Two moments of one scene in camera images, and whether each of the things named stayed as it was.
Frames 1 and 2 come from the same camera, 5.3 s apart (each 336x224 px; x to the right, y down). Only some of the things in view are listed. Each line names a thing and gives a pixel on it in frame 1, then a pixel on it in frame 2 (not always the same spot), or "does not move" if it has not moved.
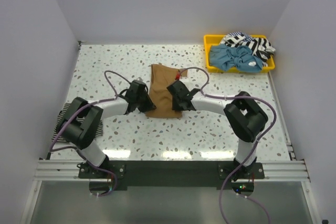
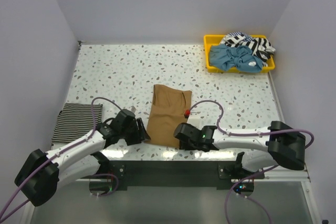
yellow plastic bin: [211, 40] does not move
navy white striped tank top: [261, 48] does not move
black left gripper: [149, 105] to [140, 134]
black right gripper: [175, 107] to [184, 146]
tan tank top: [161, 76] to [169, 105]
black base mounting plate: [146, 175] does not move
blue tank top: [240, 57] does not move
